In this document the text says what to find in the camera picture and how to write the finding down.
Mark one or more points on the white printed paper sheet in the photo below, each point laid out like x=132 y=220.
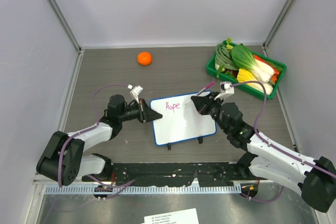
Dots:
x=188 y=216

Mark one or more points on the green plastic basket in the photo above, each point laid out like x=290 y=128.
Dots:
x=231 y=76

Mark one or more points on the white magenta marker pen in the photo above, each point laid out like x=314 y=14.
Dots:
x=205 y=88

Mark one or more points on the green bok choy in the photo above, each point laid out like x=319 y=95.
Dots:
x=244 y=58

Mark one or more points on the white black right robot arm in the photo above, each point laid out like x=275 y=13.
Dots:
x=312 y=179

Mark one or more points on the orange tangerine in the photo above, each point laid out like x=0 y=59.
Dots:
x=144 y=58

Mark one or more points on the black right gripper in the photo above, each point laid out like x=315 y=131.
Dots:
x=202 y=103

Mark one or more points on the yellow white napa cabbage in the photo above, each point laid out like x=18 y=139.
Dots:
x=246 y=76

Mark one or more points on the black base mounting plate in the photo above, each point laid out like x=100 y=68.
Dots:
x=209 y=174

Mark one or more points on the green long beans bundle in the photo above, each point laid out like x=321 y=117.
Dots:
x=223 y=60

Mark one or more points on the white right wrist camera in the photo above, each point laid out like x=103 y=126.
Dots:
x=226 y=90

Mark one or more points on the red orange pepper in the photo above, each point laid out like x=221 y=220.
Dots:
x=269 y=68

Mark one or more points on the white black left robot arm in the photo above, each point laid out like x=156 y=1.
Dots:
x=63 y=161

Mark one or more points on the slotted cable duct rail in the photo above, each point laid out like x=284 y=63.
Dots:
x=83 y=189

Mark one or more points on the blue framed whiteboard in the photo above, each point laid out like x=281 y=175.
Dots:
x=180 y=120

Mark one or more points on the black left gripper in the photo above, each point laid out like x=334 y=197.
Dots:
x=145 y=114

